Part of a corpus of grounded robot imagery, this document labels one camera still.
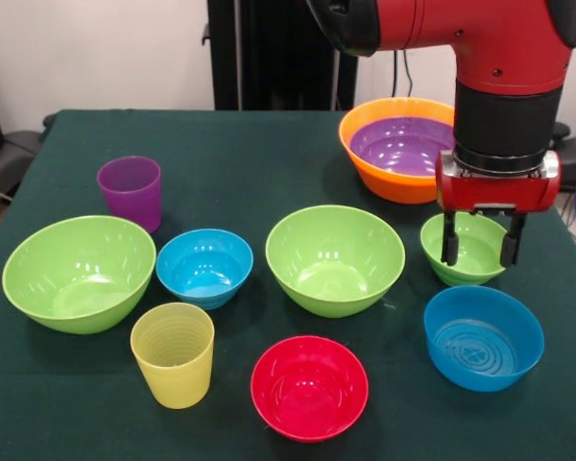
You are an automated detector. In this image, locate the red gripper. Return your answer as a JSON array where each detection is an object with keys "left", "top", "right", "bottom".
[{"left": 435, "top": 150, "right": 563, "bottom": 269}]

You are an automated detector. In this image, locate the small green bowl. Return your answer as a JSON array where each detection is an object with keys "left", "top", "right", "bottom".
[{"left": 420, "top": 212, "right": 510, "bottom": 287}]

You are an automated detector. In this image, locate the purple bowl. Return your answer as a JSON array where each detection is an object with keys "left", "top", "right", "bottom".
[{"left": 348, "top": 117, "right": 457, "bottom": 177}]

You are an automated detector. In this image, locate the blue bowl with ribbed bottom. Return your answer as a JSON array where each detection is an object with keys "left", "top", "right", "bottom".
[{"left": 422, "top": 285, "right": 546, "bottom": 394}]

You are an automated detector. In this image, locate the large orange bowl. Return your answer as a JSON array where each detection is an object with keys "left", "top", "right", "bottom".
[{"left": 338, "top": 97, "right": 457, "bottom": 206}]

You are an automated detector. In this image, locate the large green bowl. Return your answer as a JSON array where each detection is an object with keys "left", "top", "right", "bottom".
[
  {"left": 1, "top": 214, "right": 157, "bottom": 336},
  {"left": 264, "top": 205, "right": 407, "bottom": 319}
]

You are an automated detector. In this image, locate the red bowl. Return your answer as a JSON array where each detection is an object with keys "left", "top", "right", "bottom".
[{"left": 250, "top": 335, "right": 370, "bottom": 444}]

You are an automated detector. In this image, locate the small light blue bowl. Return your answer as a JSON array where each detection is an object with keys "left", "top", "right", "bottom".
[{"left": 155, "top": 228, "right": 254, "bottom": 311}]

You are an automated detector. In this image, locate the yellow ribbed cup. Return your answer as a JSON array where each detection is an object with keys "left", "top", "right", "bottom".
[{"left": 130, "top": 302, "right": 216, "bottom": 410}]

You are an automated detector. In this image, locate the purple cup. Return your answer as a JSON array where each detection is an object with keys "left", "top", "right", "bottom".
[{"left": 96, "top": 155, "right": 163, "bottom": 233}]

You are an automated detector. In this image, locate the grey chair base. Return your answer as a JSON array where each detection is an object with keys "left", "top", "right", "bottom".
[{"left": 0, "top": 129, "right": 44, "bottom": 206}]

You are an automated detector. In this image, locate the dark green tablecloth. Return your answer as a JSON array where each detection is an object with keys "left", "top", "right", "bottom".
[{"left": 0, "top": 109, "right": 576, "bottom": 461}]

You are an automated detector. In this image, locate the black hanging cable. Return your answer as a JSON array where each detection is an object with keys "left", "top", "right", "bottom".
[{"left": 391, "top": 47, "right": 414, "bottom": 100}]

